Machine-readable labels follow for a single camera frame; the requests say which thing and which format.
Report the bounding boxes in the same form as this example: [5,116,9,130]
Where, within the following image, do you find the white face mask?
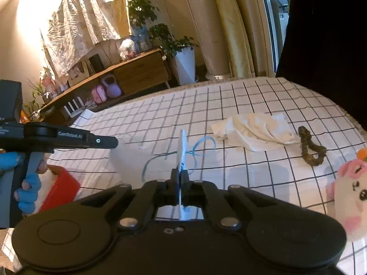
[141,128,217,221]

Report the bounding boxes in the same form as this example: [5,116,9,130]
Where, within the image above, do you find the left hand blue glove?
[1,152,48,215]

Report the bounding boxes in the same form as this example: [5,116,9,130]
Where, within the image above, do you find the clear plastic bag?
[110,133,155,161]

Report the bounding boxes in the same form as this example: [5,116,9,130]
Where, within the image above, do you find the red metal tin box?
[36,165,80,212]

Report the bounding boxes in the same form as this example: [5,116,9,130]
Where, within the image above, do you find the cream cloth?
[210,113,300,152]

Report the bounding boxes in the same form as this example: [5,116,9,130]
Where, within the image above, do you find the white black grid tablecloth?
[0,76,367,275]

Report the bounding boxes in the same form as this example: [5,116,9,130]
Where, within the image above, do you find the pink small case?
[91,85,108,104]

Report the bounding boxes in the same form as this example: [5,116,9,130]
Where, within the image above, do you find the purple kettlebell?
[101,74,122,98]

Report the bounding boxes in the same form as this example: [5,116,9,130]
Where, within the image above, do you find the dark scrunchie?
[298,126,327,166]

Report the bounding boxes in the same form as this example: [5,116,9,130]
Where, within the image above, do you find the wooden sideboard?
[40,48,170,123]

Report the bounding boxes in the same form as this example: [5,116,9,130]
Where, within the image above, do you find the white plant pot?
[173,47,195,86]

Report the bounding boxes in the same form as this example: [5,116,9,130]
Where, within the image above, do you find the small plush on sideboard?
[118,38,137,61]

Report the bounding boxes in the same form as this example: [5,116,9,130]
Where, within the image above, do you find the pink white plush toy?
[327,148,366,242]

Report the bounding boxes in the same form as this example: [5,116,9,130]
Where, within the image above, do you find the patterned hanging cloth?
[40,0,131,77]

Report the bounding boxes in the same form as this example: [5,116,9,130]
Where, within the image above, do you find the beige curtain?
[160,0,275,80]

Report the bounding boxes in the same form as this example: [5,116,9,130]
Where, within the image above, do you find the green potted plant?
[126,0,197,58]

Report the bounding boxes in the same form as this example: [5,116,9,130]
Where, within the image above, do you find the picture frame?
[68,60,90,87]

